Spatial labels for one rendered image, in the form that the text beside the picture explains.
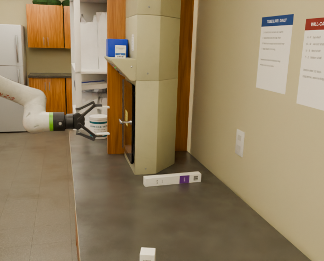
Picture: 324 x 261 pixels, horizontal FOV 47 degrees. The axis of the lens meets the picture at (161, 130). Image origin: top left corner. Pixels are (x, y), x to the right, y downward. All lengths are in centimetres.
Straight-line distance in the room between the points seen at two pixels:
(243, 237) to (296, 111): 47
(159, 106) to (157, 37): 33
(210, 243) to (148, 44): 94
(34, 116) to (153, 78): 58
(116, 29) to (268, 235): 132
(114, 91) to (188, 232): 105
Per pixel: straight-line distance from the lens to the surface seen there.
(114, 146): 219
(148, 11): 176
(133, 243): 128
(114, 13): 211
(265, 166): 152
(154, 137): 183
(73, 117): 184
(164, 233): 134
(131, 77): 175
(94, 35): 311
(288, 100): 137
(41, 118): 182
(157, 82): 178
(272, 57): 147
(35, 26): 695
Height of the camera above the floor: 159
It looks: 13 degrees down
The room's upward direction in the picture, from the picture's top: 2 degrees clockwise
